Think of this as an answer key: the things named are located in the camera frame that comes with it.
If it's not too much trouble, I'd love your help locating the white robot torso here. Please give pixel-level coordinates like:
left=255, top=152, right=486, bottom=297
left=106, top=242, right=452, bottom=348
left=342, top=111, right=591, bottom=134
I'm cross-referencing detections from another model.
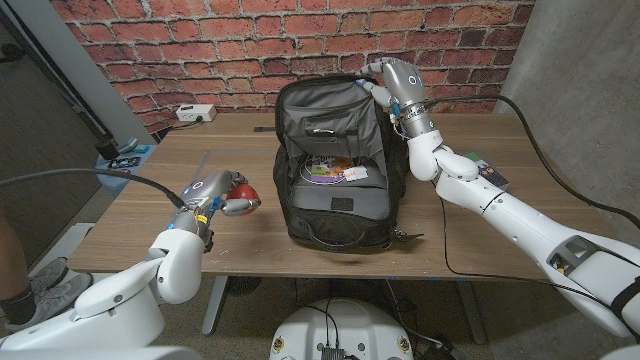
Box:
left=268, top=298, right=415, bottom=360

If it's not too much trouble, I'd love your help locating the black backpack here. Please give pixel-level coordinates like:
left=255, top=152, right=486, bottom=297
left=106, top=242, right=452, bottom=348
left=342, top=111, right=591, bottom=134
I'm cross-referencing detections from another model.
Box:
left=272, top=73, right=425, bottom=253

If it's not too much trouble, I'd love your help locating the teal plastic tool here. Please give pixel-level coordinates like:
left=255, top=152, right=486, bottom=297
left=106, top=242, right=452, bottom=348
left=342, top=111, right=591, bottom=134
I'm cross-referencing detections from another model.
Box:
left=115, top=137, right=150, bottom=155

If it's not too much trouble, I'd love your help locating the green purple card game box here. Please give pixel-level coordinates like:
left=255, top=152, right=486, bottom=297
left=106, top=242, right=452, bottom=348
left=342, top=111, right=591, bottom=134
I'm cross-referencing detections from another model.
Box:
left=459, top=152, right=511, bottom=194

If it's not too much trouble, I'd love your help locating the blue round stool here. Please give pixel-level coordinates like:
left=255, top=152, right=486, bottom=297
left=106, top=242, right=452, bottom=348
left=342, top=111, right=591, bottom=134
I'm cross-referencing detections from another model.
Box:
left=94, top=144, right=157, bottom=196

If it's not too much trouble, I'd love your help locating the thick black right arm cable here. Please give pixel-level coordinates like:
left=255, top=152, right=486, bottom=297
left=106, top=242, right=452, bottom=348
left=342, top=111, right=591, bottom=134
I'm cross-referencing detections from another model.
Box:
left=422, top=93, right=640, bottom=231

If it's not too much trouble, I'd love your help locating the black floor fan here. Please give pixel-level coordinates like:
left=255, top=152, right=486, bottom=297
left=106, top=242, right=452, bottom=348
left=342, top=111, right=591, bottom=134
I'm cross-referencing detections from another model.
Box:
left=224, top=276, right=263, bottom=298

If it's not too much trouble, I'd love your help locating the grey metal table leg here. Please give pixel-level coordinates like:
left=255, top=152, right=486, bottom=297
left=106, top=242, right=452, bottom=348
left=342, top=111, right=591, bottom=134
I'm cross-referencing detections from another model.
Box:
left=201, top=275, right=229, bottom=336
left=454, top=279, right=487, bottom=345

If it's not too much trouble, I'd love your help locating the grey sneaker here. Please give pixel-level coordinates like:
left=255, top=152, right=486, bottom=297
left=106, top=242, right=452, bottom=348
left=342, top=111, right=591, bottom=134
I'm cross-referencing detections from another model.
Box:
left=27, top=256, right=69, bottom=296
left=4, top=272, right=94, bottom=334

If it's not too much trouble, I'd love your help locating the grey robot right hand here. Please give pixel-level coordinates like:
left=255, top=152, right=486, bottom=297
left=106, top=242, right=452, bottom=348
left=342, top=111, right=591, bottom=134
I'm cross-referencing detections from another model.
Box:
left=355, top=57, right=426, bottom=115

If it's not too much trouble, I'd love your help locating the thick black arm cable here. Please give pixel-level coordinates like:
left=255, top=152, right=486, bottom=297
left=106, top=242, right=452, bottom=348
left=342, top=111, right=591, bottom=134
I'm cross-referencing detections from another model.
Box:
left=422, top=93, right=640, bottom=231
left=0, top=167, right=186, bottom=209

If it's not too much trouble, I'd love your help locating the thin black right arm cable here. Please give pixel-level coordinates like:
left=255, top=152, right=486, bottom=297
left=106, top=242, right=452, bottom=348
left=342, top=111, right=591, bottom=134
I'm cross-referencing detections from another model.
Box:
left=438, top=197, right=616, bottom=309

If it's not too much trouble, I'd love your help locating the red brick printed backdrop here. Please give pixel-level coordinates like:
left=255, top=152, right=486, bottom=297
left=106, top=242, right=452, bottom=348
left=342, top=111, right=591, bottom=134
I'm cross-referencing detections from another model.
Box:
left=49, top=0, right=536, bottom=135

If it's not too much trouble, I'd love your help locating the purple booklet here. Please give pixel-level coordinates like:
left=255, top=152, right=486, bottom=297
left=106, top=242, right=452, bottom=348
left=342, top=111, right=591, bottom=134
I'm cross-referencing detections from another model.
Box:
left=309, top=162, right=347, bottom=184

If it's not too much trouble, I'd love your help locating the white coiled cord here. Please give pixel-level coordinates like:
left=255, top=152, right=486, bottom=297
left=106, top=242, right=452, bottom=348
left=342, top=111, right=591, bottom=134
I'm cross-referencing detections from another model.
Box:
left=299, top=157, right=346, bottom=186

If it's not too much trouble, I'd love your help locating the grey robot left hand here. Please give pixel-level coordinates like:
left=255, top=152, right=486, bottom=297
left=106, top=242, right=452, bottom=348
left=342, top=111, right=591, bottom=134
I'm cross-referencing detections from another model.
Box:
left=169, top=168, right=262, bottom=234

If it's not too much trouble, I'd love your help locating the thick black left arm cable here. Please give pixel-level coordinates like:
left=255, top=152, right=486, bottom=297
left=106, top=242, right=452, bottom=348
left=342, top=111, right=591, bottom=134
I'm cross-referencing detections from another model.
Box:
left=0, top=167, right=186, bottom=209

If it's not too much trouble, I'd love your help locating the white power strip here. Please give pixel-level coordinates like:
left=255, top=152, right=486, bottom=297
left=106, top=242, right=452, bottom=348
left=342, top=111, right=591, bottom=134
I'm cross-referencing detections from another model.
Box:
left=175, top=103, right=218, bottom=124

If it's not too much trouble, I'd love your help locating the black smartphone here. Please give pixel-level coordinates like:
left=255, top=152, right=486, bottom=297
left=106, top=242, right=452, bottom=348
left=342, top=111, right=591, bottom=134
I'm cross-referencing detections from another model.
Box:
left=107, top=156, right=142, bottom=170

